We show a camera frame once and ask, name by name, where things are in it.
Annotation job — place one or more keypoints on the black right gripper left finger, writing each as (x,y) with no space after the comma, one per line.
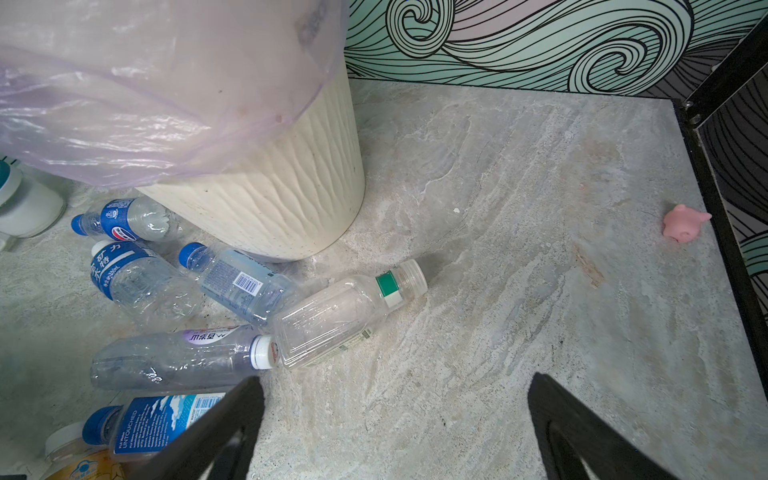
(220,445)

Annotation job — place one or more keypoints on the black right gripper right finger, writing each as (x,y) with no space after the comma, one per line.
(575,443)

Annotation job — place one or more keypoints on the red yellow tea bottle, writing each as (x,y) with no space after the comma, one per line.
(71,458)

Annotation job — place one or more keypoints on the clear bottle green band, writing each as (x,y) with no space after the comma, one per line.
(344,313)

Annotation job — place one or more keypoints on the white ribbed waste bin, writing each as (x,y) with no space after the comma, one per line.
(289,198)

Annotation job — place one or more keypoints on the pink plastic bin liner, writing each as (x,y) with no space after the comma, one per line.
(128,93)

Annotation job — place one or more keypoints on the blue mountain label bottle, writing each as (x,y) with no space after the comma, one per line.
(141,428)

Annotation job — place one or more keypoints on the crushed purple label bottle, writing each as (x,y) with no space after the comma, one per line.
(184,360)

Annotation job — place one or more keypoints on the light blue label bottle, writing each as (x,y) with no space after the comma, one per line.
(238,281)

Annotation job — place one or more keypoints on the blue Chinese label water bottle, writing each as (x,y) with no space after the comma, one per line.
(149,289)

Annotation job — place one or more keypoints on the small pink pig toy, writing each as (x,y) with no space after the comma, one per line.
(683,224)

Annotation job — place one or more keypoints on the Pepsi label water bottle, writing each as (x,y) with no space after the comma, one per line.
(128,219)

